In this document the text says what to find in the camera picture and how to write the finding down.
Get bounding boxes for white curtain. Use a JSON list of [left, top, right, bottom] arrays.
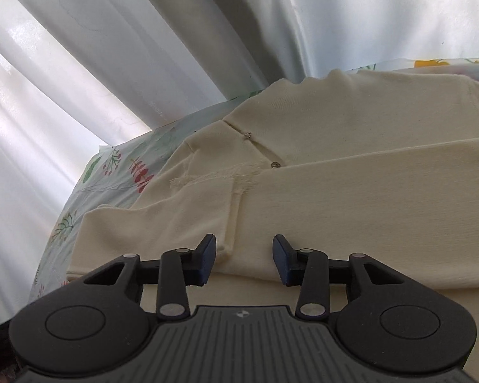
[[0, 0, 479, 328]]

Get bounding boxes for cream knit sweater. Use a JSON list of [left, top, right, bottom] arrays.
[[66, 68, 479, 383]]

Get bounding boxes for grey window frame post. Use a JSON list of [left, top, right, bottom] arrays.
[[124, 0, 288, 102]]

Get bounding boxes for floral printed bed sheet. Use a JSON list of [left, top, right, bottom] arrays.
[[28, 58, 479, 300]]

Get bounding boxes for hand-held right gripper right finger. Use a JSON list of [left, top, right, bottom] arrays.
[[272, 235, 400, 320]]

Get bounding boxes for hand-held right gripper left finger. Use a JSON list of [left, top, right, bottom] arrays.
[[84, 233, 217, 320]]

